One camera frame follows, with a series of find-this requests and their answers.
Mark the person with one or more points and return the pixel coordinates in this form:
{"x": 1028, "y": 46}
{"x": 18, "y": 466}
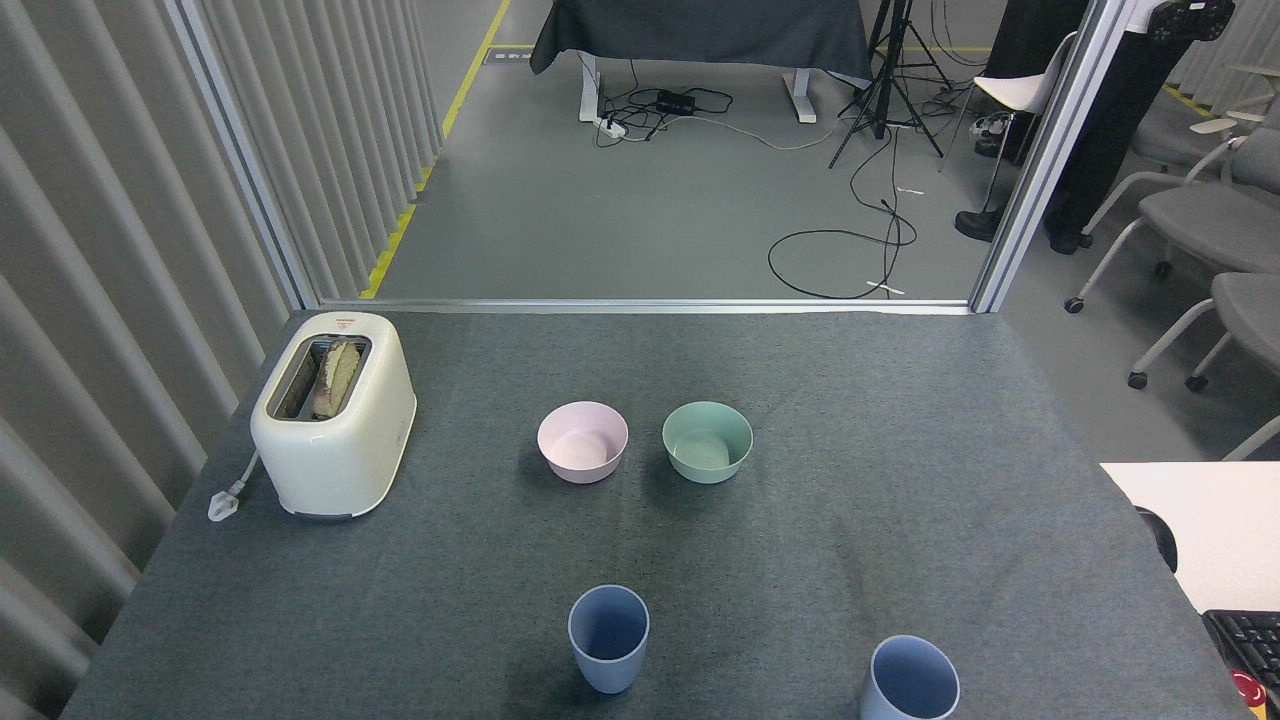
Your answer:
{"x": 1105, "y": 140}

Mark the toasted bread slice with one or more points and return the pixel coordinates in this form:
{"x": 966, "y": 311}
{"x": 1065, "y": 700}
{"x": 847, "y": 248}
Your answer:
{"x": 338, "y": 378}

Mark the pink bowl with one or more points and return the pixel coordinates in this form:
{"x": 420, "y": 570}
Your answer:
{"x": 583, "y": 450}

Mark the grey office chair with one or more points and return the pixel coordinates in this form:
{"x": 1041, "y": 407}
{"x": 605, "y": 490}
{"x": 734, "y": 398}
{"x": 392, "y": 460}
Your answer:
{"x": 1180, "y": 135}
{"x": 1250, "y": 310}
{"x": 1210, "y": 225}

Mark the red round object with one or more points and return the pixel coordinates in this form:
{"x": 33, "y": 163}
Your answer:
{"x": 1248, "y": 692}

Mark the green bowl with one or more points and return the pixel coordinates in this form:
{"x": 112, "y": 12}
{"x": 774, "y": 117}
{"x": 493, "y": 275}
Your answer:
{"x": 707, "y": 448}

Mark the white plastic chair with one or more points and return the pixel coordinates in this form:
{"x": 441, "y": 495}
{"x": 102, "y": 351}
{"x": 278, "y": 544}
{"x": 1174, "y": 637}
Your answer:
{"x": 1020, "y": 92}

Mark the white power strip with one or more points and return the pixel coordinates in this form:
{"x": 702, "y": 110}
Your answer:
{"x": 611, "y": 126}

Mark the black round object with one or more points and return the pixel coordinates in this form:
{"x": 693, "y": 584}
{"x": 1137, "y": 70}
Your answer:
{"x": 1163, "y": 540}

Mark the blue plastic cup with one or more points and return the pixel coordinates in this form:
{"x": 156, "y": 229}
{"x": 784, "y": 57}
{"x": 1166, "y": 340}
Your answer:
{"x": 905, "y": 690}
{"x": 608, "y": 660}

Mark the silver frame post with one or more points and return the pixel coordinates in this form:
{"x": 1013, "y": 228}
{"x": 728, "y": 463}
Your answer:
{"x": 245, "y": 150}
{"x": 1050, "y": 150}

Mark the black keyboard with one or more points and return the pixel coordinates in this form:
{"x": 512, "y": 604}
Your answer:
{"x": 1250, "y": 635}

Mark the cream white toaster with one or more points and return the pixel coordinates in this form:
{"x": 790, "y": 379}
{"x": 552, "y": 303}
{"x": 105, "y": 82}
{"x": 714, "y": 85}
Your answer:
{"x": 335, "y": 460}

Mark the black handheld controller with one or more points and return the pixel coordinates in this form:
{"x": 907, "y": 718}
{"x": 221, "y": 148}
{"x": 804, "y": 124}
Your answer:
{"x": 1190, "y": 18}

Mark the white desk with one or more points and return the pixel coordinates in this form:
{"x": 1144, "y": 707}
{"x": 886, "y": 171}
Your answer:
{"x": 1215, "y": 520}

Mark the table with dark cloth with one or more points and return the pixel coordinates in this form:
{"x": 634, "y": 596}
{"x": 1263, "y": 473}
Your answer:
{"x": 700, "y": 30}

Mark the black tripod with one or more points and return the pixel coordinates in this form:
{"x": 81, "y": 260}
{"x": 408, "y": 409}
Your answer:
{"x": 884, "y": 80}

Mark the silver frame rail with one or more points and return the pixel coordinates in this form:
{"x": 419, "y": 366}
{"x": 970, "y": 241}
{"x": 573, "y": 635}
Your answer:
{"x": 640, "y": 306}

